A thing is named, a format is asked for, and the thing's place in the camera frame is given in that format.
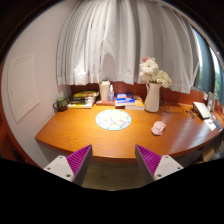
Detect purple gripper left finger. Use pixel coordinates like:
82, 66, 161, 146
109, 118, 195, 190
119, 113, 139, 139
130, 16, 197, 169
44, 145, 92, 186

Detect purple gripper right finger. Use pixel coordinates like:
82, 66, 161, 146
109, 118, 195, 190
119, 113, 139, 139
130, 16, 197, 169
135, 145, 182, 184

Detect pink computer mouse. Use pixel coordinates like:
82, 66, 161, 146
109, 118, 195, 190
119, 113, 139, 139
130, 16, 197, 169
151, 121, 166, 136

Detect round light blue mouse pad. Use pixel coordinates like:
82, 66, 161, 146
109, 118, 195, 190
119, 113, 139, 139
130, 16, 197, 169
96, 109, 132, 131

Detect yellow white book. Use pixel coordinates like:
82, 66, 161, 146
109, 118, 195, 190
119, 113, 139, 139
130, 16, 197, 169
126, 96, 145, 110

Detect white ceramic vase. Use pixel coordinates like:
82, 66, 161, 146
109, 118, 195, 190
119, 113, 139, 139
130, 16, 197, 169
144, 83, 161, 113

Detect green mug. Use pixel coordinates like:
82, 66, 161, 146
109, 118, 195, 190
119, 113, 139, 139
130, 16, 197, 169
53, 97, 68, 112

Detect stack of yellow black books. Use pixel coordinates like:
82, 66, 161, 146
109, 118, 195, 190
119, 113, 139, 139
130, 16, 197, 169
68, 91, 99, 109

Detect red flat book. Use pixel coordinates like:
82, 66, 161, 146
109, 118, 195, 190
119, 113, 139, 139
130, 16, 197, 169
95, 100, 115, 106

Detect blue book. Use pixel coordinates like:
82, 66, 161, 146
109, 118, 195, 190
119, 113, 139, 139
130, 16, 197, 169
115, 93, 135, 106

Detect white box device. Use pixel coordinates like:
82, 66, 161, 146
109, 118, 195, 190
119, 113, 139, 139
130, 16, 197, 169
193, 102, 211, 119

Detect black remote control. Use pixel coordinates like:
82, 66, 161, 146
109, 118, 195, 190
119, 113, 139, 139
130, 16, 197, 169
213, 120, 222, 131

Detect clear plastic bottle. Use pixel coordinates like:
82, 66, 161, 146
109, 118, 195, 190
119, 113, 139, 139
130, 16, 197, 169
108, 85, 114, 102

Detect white cylindrical container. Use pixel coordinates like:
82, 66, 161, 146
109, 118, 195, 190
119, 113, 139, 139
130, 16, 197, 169
99, 80, 110, 101

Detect white and pink flowers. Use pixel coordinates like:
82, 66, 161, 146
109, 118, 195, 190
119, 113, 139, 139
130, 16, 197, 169
139, 57, 172, 88

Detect white curtain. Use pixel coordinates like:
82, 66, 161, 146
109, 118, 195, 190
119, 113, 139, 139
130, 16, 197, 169
56, 0, 199, 93

